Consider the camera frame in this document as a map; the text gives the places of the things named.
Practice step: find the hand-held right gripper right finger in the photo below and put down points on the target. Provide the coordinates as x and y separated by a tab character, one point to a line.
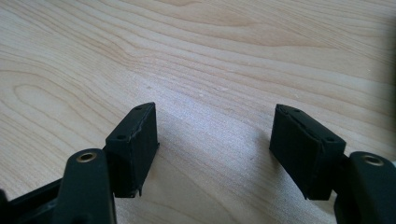
306	152

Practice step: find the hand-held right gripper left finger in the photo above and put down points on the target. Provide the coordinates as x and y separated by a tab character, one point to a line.
132	152

